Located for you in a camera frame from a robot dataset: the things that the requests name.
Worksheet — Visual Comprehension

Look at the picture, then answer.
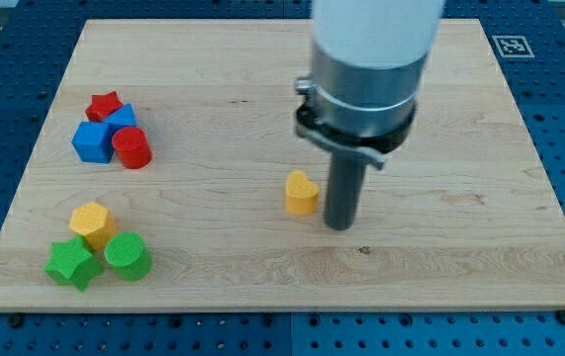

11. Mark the black flange with metal clamp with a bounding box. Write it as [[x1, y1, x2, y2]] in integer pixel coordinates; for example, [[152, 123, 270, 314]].
[[295, 76, 417, 170]]

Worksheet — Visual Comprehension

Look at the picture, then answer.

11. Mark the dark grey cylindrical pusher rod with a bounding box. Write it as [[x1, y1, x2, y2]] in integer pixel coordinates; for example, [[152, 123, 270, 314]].
[[324, 154, 366, 230]]

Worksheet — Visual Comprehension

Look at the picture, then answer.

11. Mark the yellow heart block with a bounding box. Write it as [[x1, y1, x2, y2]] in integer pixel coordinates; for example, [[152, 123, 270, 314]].
[[285, 170, 320, 216]]

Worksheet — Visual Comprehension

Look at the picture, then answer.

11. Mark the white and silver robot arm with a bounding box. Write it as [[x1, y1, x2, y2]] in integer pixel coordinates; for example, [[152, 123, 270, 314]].
[[295, 0, 445, 230]]

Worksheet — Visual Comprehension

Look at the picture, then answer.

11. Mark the yellow hexagon block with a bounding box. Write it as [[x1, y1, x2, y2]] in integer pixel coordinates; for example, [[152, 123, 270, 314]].
[[68, 202, 118, 251]]

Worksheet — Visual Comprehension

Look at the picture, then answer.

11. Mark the wooden board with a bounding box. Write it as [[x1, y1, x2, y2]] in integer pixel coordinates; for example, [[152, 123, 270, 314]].
[[0, 19, 565, 313]]

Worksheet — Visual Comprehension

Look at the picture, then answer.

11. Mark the white fiducial marker tag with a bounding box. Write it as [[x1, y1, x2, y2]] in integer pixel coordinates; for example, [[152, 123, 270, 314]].
[[493, 35, 534, 58]]

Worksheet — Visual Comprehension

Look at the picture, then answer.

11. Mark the red cylinder block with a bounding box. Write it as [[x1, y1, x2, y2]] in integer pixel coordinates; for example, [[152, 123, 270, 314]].
[[112, 127, 152, 169]]

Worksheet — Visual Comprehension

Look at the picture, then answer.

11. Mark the green cylinder block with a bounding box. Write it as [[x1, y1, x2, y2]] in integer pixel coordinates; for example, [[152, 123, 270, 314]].
[[104, 231, 152, 282]]

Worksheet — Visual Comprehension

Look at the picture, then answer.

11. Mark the blue triangle block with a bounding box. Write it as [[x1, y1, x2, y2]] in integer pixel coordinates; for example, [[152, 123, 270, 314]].
[[104, 103, 137, 133]]

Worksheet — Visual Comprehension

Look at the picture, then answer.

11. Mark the blue cube block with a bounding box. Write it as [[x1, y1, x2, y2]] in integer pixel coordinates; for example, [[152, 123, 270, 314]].
[[71, 122, 114, 163]]

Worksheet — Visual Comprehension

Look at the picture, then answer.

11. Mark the red star block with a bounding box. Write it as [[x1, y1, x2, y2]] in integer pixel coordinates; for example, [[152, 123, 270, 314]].
[[85, 91, 124, 123]]

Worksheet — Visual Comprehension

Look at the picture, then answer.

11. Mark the green star block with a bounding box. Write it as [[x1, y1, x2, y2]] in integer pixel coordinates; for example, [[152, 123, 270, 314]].
[[44, 235, 104, 293]]

